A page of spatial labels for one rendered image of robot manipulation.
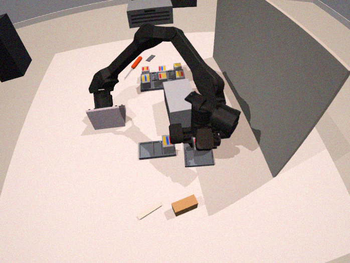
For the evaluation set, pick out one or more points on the tan rectangular block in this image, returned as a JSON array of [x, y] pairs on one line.
[[184, 205]]

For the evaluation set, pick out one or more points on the orange-handled screwdriver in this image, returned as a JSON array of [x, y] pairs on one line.
[[135, 64]]

